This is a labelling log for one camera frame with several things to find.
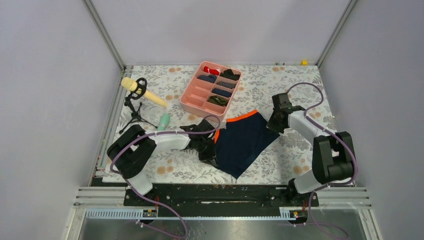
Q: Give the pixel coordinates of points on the blue rolled garment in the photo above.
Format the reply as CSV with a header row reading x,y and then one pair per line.
x,y
222,92

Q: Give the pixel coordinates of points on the red rolled garment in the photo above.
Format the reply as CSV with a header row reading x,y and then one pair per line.
x,y
211,71

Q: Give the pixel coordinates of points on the navy rolled garment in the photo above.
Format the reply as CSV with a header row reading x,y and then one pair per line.
x,y
211,78

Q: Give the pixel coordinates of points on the black rolled garment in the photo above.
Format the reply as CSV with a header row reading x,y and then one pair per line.
x,y
229,74

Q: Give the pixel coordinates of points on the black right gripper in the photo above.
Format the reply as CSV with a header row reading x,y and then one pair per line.
x,y
270,125

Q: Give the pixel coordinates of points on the striped rolled garment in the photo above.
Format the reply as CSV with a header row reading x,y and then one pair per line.
x,y
227,84

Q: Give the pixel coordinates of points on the olive green rolled garment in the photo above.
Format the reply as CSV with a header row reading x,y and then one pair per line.
x,y
218,100

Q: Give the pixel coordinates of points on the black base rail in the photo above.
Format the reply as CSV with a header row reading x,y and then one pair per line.
x,y
220,200

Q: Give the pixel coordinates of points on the navy orange boxer underwear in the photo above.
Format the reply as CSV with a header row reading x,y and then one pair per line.
x,y
241,141

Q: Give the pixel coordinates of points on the mint green microphone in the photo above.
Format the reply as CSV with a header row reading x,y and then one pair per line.
x,y
163,122

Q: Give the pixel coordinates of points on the yellow microphone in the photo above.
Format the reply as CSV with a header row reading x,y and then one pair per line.
x,y
138,89

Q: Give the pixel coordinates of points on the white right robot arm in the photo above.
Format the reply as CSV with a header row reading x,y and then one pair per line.
x,y
332,153

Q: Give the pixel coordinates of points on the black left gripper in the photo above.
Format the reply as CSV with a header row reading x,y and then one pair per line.
x,y
210,157

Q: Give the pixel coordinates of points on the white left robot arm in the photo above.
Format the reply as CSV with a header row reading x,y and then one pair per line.
x,y
132,150

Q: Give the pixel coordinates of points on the pink compartment organizer box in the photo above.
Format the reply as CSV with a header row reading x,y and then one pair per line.
x,y
195,96

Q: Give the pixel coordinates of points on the black tripod microphone stand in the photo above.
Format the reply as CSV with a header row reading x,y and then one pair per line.
x,y
134,113

